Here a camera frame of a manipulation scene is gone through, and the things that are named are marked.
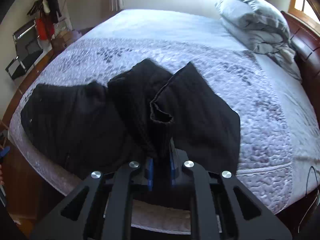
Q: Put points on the cardboard boxes stack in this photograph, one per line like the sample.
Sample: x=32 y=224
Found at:
x=62 y=41

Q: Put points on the black metal folding chair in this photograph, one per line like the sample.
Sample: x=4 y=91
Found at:
x=28 y=50

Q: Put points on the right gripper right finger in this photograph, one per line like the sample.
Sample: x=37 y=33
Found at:
x=221 y=207

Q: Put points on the black garment on rack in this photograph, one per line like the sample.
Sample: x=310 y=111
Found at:
x=51 y=7

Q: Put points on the red garment on rack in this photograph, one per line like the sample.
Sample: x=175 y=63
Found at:
x=45 y=28

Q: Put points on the folded grey duvet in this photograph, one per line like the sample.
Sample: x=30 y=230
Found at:
x=262 y=28

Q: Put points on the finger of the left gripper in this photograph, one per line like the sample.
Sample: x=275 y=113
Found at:
x=4 y=151

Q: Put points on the grey quilted mattress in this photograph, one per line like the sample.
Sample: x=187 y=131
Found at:
x=279 y=132

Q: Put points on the black quilted pants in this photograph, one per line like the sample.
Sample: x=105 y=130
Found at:
x=136 y=115

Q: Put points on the dark red wooden headboard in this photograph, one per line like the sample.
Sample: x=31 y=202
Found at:
x=305 y=42

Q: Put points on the side wooden framed window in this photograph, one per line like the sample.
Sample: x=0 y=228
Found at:
x=302 y=9

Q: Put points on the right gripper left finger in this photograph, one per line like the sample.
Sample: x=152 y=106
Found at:
x=98 y=208

